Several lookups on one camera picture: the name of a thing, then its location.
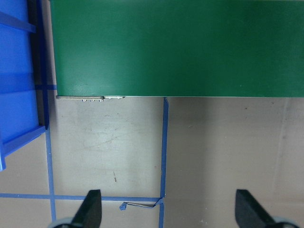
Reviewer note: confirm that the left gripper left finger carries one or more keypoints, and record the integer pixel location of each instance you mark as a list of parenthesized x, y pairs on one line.
[(89, 214)]

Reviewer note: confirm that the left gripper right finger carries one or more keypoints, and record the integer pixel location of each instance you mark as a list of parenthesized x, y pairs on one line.
[(249, 213)]

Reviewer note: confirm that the left blue plastic bin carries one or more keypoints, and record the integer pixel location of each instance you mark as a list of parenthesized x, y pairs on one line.
[(19, 124)]

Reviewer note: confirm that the green conveyor belt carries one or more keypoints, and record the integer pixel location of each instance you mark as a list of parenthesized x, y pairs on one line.
[(178, 48)]

